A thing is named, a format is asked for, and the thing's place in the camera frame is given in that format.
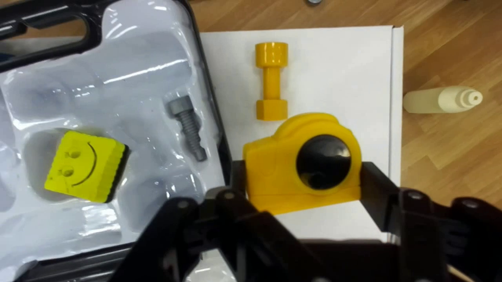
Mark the yellow toy dumbbell bolt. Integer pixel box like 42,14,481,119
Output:
255,42,288,120

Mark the yellow smiley sponge block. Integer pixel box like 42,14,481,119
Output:
43,131,126,204

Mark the grey tool case tray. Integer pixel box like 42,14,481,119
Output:
0,0,227,282

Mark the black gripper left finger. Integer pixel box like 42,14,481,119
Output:
230,160,246,196

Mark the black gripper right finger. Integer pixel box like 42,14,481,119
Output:
360,161,399,233

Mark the white cardboard box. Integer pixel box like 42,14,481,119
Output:
202,25,402,240

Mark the yellow toy tape measure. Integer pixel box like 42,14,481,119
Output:
242,113,362,214

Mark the small grey metal nut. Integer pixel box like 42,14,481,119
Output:
305,0,322,5

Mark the grey plastic toy screw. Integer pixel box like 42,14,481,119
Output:
167,95,206,161

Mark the cream plastic toy peg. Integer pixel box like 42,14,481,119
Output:
402,86,482,114

